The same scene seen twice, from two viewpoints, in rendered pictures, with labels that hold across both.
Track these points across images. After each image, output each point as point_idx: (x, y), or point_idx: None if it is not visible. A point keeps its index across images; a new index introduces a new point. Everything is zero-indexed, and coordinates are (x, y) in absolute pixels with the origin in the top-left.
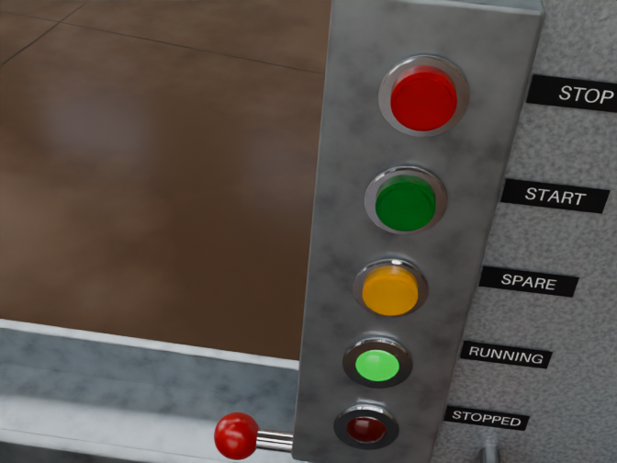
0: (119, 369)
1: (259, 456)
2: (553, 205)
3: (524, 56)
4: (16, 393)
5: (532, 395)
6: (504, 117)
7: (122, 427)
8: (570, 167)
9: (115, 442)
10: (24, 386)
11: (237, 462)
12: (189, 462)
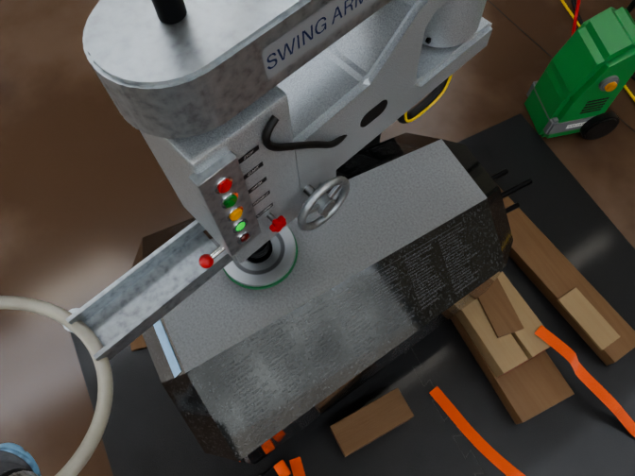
0: (142, 274)
1: None
2: (253, 172)
3: (237, 164)
4: (122, 307)
5: (270, 198)
6: (239, 174)
7: (162, 285)
8: (252, 164)
9: (164, 291)
10: (121, 303)
11: None
12: (195, 277)
